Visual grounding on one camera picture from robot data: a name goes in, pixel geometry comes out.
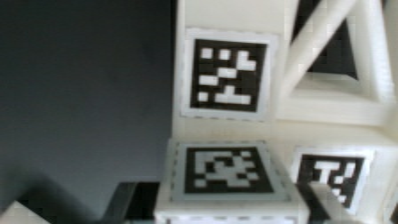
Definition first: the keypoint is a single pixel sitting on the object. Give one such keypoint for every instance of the white chair back frame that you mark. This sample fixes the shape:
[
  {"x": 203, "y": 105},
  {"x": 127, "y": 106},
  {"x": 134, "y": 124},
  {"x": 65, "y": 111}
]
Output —
[{"x": 283, "y": 75}]

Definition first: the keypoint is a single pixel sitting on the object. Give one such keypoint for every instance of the white front fence bar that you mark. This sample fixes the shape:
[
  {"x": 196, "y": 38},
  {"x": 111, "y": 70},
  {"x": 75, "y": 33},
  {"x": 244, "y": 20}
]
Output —
[{"x": 20, "y": 215}]

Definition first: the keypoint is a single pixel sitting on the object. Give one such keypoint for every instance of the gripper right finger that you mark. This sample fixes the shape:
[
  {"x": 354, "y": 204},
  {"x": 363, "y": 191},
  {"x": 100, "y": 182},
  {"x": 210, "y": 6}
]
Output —
[{"x": 328, "y": 210}]

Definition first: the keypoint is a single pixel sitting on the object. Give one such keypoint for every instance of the marker cube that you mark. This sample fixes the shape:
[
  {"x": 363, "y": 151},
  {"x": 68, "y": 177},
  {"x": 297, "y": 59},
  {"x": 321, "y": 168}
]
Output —
[
  {"x": 354, "y": 168},
  {"x": 226, "y": 186}
]

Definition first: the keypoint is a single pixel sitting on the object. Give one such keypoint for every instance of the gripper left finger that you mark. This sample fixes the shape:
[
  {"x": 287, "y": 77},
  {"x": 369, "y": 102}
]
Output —
[{"x": 132, "y": 204}]

